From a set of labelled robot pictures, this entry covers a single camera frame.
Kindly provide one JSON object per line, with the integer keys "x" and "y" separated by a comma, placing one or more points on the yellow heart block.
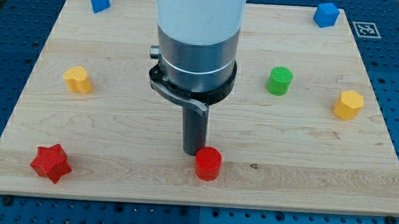
{"x": 77, "y": 80}

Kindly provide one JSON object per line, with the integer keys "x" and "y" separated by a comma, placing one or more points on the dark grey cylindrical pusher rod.
{"x": 194, "y": 131}

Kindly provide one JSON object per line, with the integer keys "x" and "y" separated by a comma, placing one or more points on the blue cube block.
{"x": 326, "y": 15}

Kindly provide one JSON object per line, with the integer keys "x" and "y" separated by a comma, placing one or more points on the yellow hexagon block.
{"x": 348, "y": 105}

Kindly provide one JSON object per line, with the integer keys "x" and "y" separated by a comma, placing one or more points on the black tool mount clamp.
{"x": 195, "y": 101}

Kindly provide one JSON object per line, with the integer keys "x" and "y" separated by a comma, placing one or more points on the red star block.
{"x": 51, "y": 162}

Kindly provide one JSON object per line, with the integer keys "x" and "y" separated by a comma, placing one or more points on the blue triangular block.
{"x": 100, "y": 5}

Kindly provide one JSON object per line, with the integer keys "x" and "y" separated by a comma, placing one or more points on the light wooden board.
{"x": 123, "y": 140}

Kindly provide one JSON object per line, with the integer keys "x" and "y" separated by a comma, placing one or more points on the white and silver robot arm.
{"x": 196, "y": 54}

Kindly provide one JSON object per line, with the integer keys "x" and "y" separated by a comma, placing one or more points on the green cylinder block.
{"x": 279, "y": 81}

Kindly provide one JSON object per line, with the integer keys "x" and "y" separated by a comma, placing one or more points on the red cylinder block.
{"x": 208, "y": 161}

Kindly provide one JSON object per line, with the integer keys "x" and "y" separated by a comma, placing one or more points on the black and white fiducial tag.
{"x": 366, "y": 29}

